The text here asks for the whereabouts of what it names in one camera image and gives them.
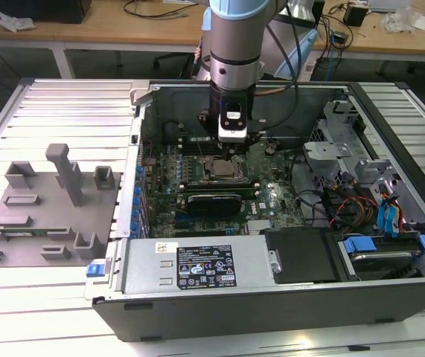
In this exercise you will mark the silver power supply unit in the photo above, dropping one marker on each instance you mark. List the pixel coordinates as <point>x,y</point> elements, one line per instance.
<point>152,267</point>

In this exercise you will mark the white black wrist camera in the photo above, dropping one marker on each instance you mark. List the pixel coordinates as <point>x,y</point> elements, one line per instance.
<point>232,134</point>

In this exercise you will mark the open dark PC case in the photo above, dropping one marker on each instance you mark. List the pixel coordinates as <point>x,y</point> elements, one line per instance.
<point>234,316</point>

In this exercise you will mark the large black box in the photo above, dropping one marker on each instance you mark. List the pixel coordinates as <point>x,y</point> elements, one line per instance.
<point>29,9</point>

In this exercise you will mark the black RAM slot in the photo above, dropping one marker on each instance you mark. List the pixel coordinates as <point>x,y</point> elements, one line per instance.
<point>188,143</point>
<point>208,150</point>

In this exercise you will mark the black power adapter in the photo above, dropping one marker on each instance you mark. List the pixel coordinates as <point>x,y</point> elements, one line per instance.
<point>354,16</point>

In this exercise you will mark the round coin battery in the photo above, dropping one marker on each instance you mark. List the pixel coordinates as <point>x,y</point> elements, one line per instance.
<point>270,148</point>

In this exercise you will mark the silver metal drive cage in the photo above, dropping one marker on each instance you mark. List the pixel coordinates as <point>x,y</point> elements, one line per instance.
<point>331,148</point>

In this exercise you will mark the silver CPU green board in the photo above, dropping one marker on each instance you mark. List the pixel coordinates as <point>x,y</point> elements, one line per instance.
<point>223,169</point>

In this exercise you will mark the silver chipset heatsink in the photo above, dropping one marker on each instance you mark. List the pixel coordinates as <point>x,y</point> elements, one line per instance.
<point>259,225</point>

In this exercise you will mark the black graphics card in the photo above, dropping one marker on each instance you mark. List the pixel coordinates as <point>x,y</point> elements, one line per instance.
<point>214,204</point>

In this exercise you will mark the green motherboard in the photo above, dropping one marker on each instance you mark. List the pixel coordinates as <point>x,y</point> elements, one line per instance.
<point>271,178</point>

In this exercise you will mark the small blue black device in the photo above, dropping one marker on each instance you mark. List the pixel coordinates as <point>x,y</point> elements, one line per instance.
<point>338,38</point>

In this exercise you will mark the black plastic shroud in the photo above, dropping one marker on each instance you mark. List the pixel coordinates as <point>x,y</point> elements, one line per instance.
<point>297,256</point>

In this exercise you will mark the blue case latch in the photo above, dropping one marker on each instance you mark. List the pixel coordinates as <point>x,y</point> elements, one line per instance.
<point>95,269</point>

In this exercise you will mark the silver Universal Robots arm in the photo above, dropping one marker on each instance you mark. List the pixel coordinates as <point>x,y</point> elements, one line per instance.
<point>234,48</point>

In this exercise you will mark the grey flat device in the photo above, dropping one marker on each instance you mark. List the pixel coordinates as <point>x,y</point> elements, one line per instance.
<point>387,3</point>

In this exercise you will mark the clear plastic bag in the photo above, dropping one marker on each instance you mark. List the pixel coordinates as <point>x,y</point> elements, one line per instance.
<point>398,20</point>

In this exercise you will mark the hard disk blue carrier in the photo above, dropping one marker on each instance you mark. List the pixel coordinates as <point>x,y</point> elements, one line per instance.
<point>379,262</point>

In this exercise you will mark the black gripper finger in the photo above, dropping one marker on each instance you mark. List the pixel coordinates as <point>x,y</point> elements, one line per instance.
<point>257,130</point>
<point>208,121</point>

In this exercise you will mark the CPU socket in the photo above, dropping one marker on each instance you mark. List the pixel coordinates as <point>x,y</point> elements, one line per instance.
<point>207,178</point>

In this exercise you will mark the long wooden desk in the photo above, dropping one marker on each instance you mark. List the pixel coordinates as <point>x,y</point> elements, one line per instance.
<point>85,22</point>

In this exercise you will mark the grey parts rack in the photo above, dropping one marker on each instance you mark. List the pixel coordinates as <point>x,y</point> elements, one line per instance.
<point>48,223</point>

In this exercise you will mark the crumpled white plastic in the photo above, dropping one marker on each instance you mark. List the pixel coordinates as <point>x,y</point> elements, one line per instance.
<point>15,22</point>

